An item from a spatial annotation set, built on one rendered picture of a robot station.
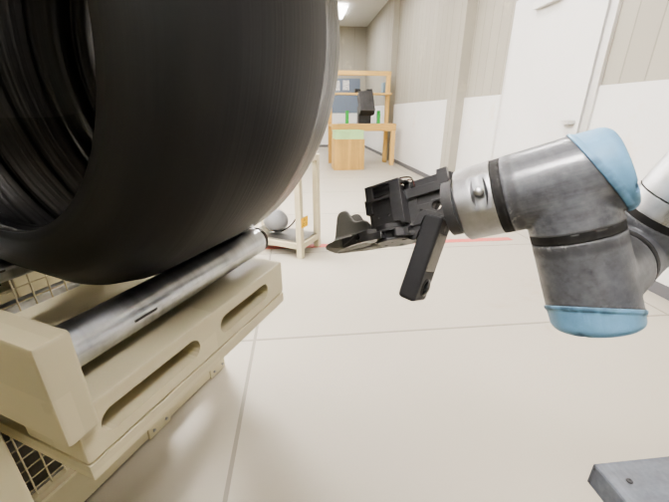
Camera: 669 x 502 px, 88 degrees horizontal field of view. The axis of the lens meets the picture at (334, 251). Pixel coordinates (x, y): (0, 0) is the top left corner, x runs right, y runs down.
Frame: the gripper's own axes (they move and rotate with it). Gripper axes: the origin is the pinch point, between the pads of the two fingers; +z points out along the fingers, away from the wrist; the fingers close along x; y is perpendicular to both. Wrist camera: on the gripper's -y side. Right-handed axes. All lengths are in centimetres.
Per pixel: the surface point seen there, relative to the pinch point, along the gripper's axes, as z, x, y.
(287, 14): -13.8, 23.6, 17.4
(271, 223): 169, -163, 65
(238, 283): 11.3, 10.2, -3.5
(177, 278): 9.2, 21.2, -3.0
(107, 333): 7.8, 29.6, -8.5
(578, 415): -22, -124, -63
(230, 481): 72, -32, -60
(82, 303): 38.6, 20.8, -3.1
